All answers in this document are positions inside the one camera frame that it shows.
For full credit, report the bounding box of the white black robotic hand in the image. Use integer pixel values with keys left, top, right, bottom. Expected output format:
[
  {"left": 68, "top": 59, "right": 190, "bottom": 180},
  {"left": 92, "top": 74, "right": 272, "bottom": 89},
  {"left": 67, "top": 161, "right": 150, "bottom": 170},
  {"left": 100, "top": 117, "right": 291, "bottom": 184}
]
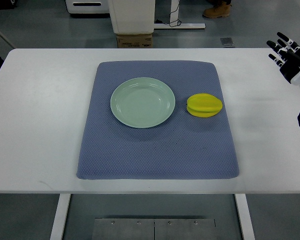
[{"left": 266, "top": 32, "right": 300, "bottom": 87}]

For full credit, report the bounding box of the yellow starfruit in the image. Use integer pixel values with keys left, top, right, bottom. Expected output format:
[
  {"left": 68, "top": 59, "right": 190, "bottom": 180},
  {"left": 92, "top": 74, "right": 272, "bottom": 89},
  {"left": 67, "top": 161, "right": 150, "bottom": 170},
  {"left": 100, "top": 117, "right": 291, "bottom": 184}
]
[{"left": 186, "top": 93, "right": 223, "bottom": 118}]

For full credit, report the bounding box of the grey floor outlet plate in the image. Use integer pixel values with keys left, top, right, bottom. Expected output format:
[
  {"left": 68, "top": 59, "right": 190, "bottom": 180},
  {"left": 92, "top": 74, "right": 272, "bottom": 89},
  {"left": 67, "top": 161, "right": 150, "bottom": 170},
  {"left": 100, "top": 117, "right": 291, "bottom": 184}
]
[{"left": 220, "top": 37, "right": 235, "bottom": 48}]

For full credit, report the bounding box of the pale green plate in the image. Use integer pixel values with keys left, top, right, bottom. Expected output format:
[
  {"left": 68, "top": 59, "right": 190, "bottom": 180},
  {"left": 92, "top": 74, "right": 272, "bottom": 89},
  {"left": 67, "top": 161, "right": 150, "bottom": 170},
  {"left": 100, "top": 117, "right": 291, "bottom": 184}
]
[{"left": 110, "top": 77, "right": 176, "bottom": 129}]

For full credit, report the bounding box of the tan work boot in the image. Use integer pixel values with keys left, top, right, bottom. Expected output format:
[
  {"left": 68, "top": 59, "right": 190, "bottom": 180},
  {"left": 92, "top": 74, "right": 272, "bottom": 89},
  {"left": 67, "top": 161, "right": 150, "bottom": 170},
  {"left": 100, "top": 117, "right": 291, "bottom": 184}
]
[{"left": 202, "top": 0, "right": 232, "bottom": 19}]

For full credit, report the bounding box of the blue textured mat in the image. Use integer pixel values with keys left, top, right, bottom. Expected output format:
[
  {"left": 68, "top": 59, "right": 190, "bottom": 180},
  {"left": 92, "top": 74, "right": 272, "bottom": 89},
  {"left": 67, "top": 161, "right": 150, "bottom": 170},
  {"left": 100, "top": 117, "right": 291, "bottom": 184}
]
[{"left": 76, "top": 60, "right": 239, "bottom": 180}]

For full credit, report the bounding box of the white desk foot bar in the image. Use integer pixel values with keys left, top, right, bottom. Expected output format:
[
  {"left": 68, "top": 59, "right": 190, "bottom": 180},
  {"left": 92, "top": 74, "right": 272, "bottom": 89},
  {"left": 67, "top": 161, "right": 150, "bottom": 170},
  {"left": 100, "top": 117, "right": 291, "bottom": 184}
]
[{"left": 154, "top": 23, "right": 206, "bottom": 30}]

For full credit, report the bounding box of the cardboard box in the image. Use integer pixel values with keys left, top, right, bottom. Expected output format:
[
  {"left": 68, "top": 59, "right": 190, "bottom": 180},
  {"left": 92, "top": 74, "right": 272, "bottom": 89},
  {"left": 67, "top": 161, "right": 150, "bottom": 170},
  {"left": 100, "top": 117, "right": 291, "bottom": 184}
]
[{"left": 116, "top": 33, "right": 153, "bottom": 49}]

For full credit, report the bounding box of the white cabinet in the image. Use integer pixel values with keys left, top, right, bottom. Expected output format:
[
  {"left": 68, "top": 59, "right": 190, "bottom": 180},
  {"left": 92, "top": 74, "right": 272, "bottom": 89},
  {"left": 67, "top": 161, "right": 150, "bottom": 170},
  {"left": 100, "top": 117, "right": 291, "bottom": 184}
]
[{"left": 108, "top": 0, "right": 156, "bottom": 35}]

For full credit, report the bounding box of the white right table leg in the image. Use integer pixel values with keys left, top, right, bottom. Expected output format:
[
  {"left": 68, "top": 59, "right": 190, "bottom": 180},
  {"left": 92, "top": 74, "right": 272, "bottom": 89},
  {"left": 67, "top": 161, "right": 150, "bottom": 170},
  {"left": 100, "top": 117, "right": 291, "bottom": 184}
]
[{"left": 234, "top": 194, "right": 255, "bottom": 240}]

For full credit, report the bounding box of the white table leg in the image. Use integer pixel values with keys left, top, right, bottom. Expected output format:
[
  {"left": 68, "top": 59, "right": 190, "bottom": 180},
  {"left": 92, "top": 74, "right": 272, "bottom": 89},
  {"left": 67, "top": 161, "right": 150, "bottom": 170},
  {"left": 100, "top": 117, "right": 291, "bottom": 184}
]
[
  {"left": 234, "top": 194, "right": 255, "bottom": 240},
  {"left": 50, "top": 193, "right": 71, "bottom": 240}
]

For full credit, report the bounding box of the white appliance with slot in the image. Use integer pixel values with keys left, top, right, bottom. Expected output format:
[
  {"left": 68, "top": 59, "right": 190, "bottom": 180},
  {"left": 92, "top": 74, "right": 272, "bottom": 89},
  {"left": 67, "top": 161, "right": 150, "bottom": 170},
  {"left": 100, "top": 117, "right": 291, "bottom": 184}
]
[{"left": 65, "top": 0, "right": 109, "bottom": 14}]

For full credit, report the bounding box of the white left table leg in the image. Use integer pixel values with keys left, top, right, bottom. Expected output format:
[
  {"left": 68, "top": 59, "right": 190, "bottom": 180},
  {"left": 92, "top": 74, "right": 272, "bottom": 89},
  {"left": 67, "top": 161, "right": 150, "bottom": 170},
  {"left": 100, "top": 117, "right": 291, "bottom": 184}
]
[{"left": 50, "top": 193, "right": 71, "bottom": 240}]

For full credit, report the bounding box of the black cable on floor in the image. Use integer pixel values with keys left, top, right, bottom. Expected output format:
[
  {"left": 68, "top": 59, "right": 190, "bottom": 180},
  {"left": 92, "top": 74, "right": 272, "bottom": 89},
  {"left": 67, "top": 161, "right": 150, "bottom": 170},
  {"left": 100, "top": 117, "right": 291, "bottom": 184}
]
[{"left": 154, "top": 0, "right": 183, "bottom": 28}]

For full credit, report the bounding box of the metal base plate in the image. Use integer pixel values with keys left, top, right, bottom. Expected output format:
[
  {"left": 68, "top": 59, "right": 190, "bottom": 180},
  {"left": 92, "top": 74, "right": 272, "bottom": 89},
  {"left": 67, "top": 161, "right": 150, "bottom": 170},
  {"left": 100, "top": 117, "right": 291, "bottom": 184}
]
[{"left": 92, "top": 218, "right": 218, "bottom": 240}]

